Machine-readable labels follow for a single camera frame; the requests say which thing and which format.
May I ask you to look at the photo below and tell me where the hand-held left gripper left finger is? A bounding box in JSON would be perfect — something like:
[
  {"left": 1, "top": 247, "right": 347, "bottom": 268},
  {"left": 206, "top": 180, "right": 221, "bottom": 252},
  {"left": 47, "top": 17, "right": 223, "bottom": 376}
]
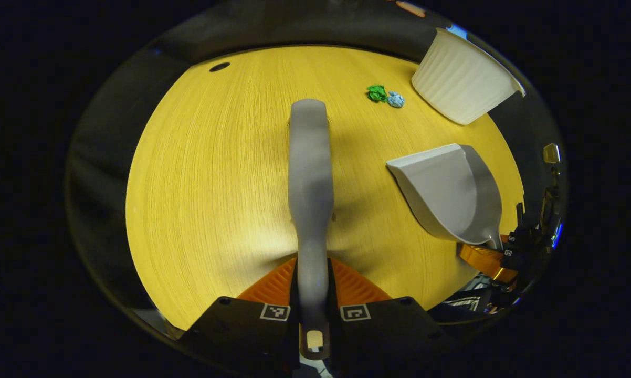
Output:
[{"left": 182, "top": 256, "right": 301, "bottom": 371}]

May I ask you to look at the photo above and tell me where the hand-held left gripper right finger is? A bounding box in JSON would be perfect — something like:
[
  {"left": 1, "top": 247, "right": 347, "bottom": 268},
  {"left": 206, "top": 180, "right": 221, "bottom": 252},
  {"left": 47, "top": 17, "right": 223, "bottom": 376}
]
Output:
[{"left": 327, "top": 257, "right": 453, "bottom": 371}]

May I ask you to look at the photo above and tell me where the grey plastic dustpan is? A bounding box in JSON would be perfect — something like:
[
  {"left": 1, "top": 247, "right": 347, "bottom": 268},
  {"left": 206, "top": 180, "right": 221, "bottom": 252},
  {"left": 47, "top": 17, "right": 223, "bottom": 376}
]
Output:
[{"left": 386, "top": 143, "right": 504, "bottom": 250}]

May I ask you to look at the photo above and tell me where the small grey broom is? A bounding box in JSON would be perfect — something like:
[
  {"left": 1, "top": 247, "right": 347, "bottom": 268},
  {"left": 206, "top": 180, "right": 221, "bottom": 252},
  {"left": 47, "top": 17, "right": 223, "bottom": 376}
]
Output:
[{"left": 288, "top": 99, "right": 335, "bottom": 361}]

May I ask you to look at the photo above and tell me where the white plastic garbage bin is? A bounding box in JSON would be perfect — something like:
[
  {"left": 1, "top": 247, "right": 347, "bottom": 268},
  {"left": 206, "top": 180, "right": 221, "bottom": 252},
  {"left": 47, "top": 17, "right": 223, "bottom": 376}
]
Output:
[{"left": 411, "top": 27, "right": 526, "bottom": 125}]

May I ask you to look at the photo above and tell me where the yellow wooden desktop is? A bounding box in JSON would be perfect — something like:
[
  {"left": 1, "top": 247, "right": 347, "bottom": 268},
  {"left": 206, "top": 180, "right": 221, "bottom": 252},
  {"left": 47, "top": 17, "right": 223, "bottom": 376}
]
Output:
[{"left": 125, "top": 45, "right": 525, "bottom": 331}]

